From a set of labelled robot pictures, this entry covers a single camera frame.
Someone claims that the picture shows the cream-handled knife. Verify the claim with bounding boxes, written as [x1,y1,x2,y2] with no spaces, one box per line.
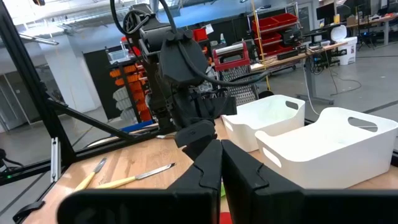
[95,162,177,190]
[73,157,108,192]

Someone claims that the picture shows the yellow hanging cord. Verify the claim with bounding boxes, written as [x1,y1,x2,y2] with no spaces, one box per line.
[249,0,271,91]

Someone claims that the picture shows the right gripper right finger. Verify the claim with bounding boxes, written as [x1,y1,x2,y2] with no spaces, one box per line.
[221,139,398,224]

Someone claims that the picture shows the blue bin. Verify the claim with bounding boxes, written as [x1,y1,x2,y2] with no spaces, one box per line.
[111,119,155,135]

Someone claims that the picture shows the small red bin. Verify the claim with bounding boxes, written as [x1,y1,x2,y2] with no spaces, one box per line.
[192,27,208,43]

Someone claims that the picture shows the red bin shelf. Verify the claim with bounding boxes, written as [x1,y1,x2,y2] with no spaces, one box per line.
[251,12,301,62]

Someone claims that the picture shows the white frame bracket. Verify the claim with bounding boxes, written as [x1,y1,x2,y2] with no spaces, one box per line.
[50,136,62,184]

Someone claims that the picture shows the white plastic bin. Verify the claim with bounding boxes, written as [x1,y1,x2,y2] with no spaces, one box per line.
[221,94,307,153]
[254,106,398,190]

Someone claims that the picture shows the red-handled steel box grater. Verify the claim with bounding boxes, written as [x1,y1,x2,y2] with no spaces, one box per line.
[212,41,259,107]

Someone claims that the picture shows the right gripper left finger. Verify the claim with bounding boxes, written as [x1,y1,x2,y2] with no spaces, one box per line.
[57,139,223,224]

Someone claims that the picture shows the wooden desk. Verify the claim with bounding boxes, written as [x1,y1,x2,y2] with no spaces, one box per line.
[345,12,398,47]

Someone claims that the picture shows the white trash can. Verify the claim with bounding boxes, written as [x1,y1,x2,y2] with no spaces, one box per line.
[330,24,359,66]

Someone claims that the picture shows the wooden workbench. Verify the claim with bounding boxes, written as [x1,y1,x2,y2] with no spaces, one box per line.
[250,40,349,105]

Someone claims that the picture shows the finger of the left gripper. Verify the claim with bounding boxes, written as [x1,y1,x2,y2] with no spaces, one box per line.
[174,119,218,149]
[183,136,218,161]

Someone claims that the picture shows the black aluminium table frame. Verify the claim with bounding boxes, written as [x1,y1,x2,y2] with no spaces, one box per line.
[0,0,187,224]

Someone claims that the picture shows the orange bin rack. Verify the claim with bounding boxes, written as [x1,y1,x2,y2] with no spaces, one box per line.
[108,63,154,123]

